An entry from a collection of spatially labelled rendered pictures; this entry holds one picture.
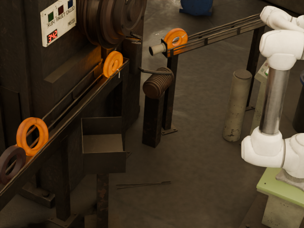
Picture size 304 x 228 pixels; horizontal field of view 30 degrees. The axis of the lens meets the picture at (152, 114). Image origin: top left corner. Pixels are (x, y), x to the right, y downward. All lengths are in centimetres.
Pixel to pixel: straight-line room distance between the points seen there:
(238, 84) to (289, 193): 86
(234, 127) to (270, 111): 97
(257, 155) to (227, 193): 62
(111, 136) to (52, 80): 41
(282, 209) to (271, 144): 46
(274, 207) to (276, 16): 106
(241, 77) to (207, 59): 113
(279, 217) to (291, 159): 43
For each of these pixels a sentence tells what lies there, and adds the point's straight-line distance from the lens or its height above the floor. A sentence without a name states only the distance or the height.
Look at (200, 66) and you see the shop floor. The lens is 462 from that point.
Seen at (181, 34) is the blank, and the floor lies 75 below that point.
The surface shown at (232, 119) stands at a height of 19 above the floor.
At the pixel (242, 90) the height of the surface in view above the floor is 44.
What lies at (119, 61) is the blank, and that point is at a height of 75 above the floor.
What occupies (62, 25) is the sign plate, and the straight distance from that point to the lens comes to 283.
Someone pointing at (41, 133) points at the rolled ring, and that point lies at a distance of 283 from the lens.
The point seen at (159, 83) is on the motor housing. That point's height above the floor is 52.
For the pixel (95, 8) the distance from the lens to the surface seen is 282.
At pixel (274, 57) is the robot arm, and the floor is 111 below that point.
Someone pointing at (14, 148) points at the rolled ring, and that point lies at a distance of 262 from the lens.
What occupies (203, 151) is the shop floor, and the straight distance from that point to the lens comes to 380.
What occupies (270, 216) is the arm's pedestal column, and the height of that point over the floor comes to 10.
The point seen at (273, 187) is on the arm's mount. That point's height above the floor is 37.
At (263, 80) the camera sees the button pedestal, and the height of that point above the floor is 57.
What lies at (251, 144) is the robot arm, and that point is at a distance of 299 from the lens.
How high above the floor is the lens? 251
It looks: 38 degrees down
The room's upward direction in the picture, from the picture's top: 4 degrees clockwise
